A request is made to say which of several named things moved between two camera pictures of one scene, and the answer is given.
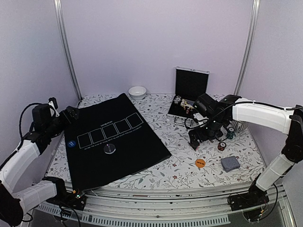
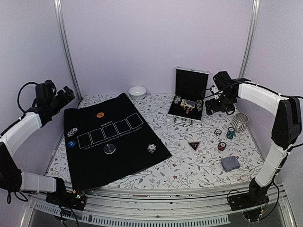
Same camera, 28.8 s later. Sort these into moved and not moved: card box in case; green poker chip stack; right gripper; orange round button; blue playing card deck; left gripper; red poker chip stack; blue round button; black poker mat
Moved: right gripper; left gripper; orange round button
Not moved: black poker mat; blue playing card deck; blue round button; card box in case; red poker chip stack; green poker chip stack
